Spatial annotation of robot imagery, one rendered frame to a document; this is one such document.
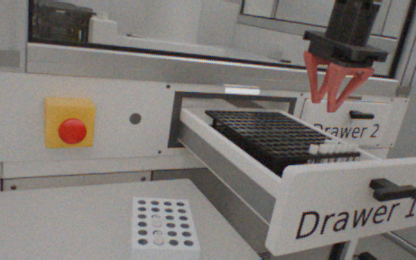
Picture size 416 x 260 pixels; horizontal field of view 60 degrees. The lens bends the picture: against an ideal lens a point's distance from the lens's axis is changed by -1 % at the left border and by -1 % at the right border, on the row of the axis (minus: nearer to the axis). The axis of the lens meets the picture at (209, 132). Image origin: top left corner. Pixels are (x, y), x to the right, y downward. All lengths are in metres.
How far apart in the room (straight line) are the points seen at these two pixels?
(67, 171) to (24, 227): 0.15
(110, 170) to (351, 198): 0.42
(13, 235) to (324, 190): 0.40
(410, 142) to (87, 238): 2.01
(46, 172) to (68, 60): 0.20
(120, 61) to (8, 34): 0.17
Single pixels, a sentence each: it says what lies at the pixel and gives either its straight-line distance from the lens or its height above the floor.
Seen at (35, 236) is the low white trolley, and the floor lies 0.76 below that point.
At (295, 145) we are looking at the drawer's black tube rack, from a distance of 0.59.
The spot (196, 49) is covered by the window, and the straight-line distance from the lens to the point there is 0.69.
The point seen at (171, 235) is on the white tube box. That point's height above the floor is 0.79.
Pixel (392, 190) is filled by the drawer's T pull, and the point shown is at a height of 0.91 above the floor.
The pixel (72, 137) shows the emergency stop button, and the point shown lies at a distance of 0.58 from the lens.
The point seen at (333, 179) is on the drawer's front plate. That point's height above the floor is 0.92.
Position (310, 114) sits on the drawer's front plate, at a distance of 0.85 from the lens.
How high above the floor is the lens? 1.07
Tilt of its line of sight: 18 degrees down
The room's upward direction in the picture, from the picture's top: 10 degrees clockwise
